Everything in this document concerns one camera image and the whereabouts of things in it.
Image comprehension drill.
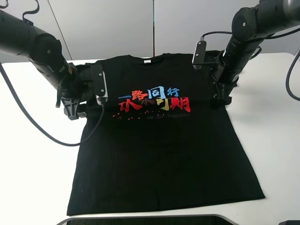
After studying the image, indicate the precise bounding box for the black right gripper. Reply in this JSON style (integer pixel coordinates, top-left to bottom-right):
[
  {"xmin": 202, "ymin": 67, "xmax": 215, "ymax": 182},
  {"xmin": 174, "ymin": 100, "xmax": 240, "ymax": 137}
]
[{"xmin": 206, "ymin": 50, "xmax": 239, "ymax": 109}]

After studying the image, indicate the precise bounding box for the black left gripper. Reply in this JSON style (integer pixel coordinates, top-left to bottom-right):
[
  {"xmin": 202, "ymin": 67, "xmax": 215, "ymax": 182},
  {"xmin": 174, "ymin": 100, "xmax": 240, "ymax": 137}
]
[{"xmin": 61, "ymin": 63, "xmax": 94, "ymax": 120}]

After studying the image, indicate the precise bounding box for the black printed t-shirt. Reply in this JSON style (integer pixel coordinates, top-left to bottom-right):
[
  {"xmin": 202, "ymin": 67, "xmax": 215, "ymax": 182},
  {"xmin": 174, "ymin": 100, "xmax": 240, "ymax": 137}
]
[{"xmin": 67, "ymin": 53, "xmax": 265, "ymax": 216}]

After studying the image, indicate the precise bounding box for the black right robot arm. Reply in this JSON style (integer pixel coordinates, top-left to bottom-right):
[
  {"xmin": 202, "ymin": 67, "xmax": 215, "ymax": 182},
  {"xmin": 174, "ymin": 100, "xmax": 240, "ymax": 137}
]
[{"xmin": 210, "ymin": 0, "xmax": 300, "ymax": 109}]

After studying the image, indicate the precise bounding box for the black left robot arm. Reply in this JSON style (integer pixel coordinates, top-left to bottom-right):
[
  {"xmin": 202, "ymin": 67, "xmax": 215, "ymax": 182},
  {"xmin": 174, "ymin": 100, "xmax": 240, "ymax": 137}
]
[{"xmin": 0, "ymin": 11, "xmax": 90, "ymax": 120}]

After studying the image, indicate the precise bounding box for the dark corner robot part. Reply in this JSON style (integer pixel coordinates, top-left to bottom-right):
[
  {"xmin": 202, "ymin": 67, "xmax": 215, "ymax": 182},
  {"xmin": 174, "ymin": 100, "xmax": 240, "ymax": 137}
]
[{"xmin": 278, "ymin": 220, "xmax": 300, "ymax": 225}]

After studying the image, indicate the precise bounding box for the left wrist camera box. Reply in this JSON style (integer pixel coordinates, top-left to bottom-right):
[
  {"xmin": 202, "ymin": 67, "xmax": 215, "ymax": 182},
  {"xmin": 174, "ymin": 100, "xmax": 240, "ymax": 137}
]
[{"xmin": 91, "ymin": 63, "xmax": 108, "ymax": 106}]

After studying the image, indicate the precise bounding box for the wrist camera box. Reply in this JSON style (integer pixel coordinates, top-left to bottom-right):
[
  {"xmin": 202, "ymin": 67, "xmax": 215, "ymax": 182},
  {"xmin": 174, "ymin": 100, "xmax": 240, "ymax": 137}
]
[
  {"xmin": 91, "ymin": 63, "xmax": 108, "ymax": 106},
  {"xmin": 192, "ymin": 39, "xmax": 207, "ymax": 70}
]

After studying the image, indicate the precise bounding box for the black left camera cable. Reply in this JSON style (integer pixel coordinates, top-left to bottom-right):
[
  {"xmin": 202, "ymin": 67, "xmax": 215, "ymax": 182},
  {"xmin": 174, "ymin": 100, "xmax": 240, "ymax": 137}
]
[{"xmin": 0, "ymin": 63, "xmax": 106, "ymax": 147}]

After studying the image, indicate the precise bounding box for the black camera cable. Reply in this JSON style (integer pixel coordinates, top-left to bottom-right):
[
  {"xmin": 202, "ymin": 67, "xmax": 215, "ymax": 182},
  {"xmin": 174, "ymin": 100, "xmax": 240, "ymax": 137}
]
[
  {"xmin": 201, "ymin": 31, "xmax": 300, "ymax": 102},
  {"xmin": 0, "ymin": 63, "xmax": 106, "ymax": 147}
]

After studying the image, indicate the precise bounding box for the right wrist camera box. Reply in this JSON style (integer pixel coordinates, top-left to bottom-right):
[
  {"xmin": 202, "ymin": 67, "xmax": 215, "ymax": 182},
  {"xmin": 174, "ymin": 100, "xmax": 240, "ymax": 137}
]
[{"xmin": 192, "ymin": 39, "xmax": 207, "ymax": 70}]

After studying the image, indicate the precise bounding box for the black right camera cable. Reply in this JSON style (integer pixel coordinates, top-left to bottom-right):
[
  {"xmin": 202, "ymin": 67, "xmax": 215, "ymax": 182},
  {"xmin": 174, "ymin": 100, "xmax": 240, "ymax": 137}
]
[{"xmin": 201, "ymin": 31, "xmax": 300, "ymax": 102}]

